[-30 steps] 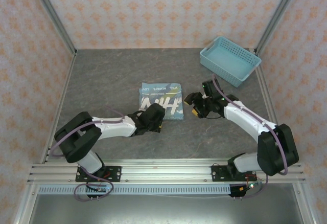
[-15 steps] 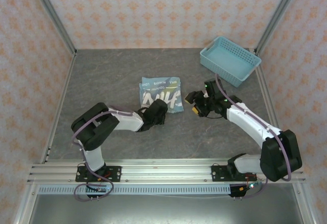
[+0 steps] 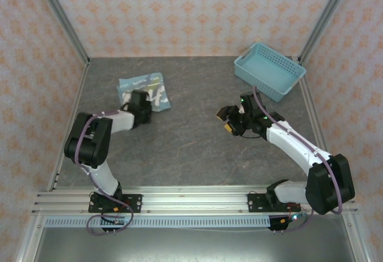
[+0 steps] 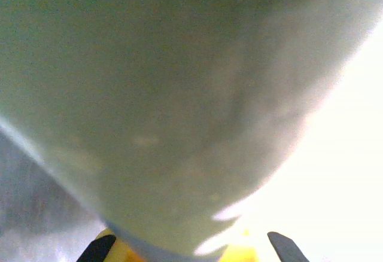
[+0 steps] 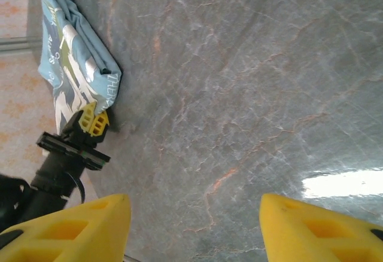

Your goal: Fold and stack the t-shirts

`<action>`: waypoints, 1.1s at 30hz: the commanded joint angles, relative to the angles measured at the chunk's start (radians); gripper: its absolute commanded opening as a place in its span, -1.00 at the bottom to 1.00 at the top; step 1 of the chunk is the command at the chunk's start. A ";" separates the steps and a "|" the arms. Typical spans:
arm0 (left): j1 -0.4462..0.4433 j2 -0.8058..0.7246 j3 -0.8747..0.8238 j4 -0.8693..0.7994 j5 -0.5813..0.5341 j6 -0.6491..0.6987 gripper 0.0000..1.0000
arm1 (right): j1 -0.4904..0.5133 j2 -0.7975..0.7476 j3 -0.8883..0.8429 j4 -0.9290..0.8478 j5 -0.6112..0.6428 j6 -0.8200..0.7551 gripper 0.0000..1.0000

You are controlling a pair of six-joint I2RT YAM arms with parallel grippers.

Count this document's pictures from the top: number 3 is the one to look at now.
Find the light blue printed t-shirt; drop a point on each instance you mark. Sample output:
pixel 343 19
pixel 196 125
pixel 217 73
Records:
pixel 155 91

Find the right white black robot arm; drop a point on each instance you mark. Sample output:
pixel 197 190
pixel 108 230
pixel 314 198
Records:
pixel 296 145

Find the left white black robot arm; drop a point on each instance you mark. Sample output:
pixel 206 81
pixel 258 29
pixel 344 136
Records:
pixel 103 178

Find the light blue plastic basket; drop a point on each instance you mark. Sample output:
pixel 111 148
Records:
pixel 266 70

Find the wide aluminium mounting beam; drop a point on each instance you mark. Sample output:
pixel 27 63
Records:
pixel 194 199

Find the small lit circuit board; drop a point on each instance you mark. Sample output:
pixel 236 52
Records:
pixel 297 216

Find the grey metal sheet panel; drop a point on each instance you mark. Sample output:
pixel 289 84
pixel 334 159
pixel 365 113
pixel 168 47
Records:
pixel 194 247

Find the aluminium table side rail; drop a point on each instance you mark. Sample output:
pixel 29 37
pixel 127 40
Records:
pixel 70 124
pixel 321 136

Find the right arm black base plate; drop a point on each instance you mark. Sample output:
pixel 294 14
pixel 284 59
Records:
pixel 254 202

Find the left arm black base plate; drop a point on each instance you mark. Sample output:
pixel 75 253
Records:
pixel 134 202

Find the aluminium corner post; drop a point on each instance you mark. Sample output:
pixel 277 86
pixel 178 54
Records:
pixel 60 19
pixel 326 19

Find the aluminium lower frame rail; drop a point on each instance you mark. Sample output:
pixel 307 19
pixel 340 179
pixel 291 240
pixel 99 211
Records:
pixel 357 241
pixel 28 241

